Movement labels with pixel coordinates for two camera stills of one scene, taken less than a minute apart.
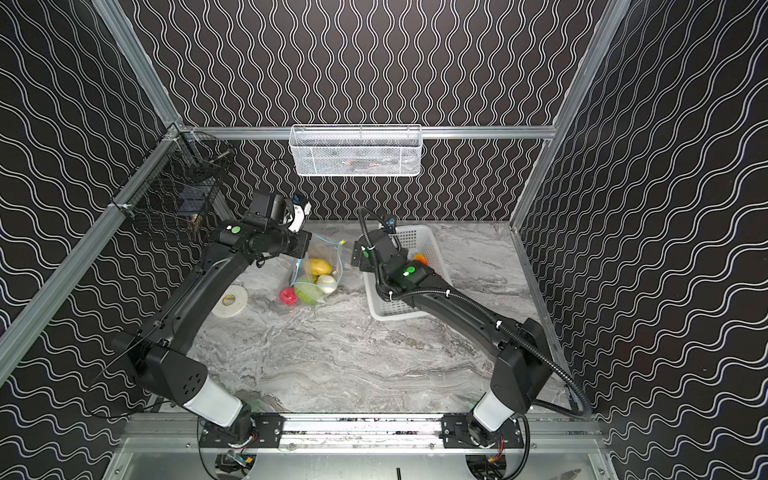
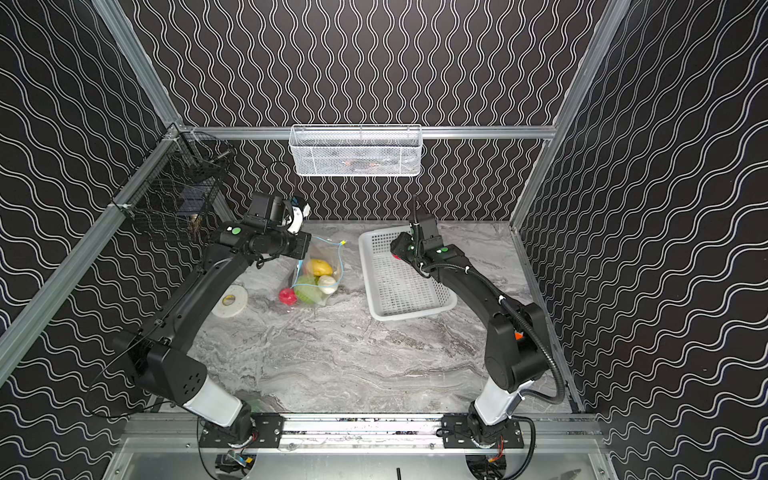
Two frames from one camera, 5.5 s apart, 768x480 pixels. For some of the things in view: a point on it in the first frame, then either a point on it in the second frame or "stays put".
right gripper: (366, 253) -> (402, 246)
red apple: (288, 296) stays put
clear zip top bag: (319, 271) stays put
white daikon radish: (326, 283) stays put
